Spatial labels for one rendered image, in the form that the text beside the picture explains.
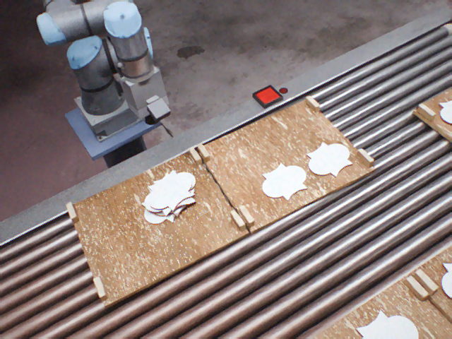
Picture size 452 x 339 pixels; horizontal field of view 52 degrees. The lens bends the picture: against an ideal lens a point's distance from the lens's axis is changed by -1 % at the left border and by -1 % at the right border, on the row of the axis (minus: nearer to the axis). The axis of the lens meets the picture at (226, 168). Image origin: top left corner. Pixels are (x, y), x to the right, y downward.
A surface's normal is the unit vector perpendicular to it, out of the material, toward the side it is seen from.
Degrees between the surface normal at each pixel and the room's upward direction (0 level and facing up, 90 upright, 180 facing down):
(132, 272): 0
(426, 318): 0
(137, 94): 88
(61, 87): 0
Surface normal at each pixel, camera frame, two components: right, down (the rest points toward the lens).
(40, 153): -0.10, -0.63
